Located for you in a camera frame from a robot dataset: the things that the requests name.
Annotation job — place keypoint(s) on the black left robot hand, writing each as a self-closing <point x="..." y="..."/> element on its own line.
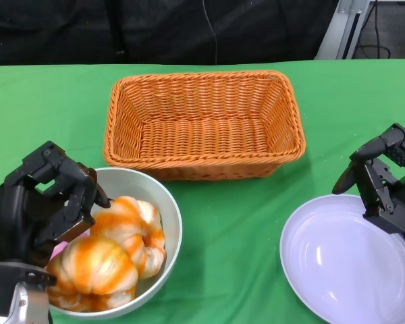
<point x="17" y="219"/>

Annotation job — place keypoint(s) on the grey-green round bowl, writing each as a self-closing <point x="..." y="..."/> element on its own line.
<point x="148" y="189"/>

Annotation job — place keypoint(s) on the black backdrop stand pole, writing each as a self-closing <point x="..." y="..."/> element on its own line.
<point x="118" y="27"/>

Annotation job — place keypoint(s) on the pink cake slice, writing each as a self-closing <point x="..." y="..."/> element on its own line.
<point x="60" y="249"/>

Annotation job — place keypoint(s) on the black backdrop curtain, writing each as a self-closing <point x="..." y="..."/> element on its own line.
<point x="54" y="33"/>

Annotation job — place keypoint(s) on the orange wicker basket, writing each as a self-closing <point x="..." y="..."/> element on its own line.
<point x="189" y="135"/>

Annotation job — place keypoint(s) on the green tablecloth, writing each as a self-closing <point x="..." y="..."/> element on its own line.
<point x="37" y="111"/>

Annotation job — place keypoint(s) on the aluminium frame post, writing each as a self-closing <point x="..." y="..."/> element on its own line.
<point x="337" y="33"/>

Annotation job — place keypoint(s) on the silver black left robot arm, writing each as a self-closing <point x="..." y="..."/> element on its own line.
<point x="3" y="280"/>

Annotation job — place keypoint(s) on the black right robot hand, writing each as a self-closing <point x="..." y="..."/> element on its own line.
<point x="391" y="209"/>

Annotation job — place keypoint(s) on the lavender round plate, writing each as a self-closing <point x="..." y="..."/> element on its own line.
<point x="341" y="270"/>

